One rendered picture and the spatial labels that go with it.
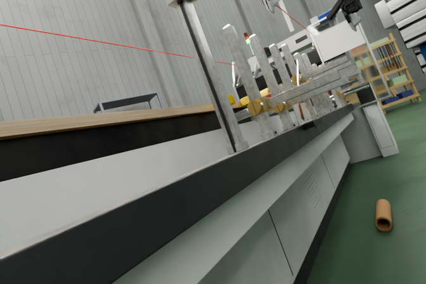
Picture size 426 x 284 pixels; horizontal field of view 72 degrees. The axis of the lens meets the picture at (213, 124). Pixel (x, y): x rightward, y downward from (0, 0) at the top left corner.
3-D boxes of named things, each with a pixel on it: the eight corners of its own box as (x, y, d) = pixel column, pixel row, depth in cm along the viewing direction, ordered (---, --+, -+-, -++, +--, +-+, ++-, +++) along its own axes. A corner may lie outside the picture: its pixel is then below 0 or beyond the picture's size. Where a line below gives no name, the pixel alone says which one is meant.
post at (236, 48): (281, 148, 102) (233, 24, 106) (279, 150, 99) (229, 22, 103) (272, 151, 103) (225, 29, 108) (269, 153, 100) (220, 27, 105)
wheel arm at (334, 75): (342, 80, 93) (337, 68, 94) (341, 80, 91) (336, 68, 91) (231, 126, 115) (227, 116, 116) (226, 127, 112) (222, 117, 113)
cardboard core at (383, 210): (387, 198, 182) (388, 215, 156) (392, 210, 181) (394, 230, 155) (373, 200, 186) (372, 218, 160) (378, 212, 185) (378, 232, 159)
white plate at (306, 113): (312, 119, 152) (305, 101, 153) (301, 125, 129) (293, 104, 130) (312, 120, 152) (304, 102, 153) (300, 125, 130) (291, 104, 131)
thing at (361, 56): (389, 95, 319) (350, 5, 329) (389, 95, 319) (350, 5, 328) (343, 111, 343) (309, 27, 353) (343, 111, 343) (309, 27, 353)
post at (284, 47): (317, 120, 167) (287, 43, 171) (317, 120, 164) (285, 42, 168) (312, 122, 168) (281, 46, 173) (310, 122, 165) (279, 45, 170)
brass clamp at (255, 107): (277, 108, 109) (272, 96, 109) (264, 111, 97) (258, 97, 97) (262, 115, 112) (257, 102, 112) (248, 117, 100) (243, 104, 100)
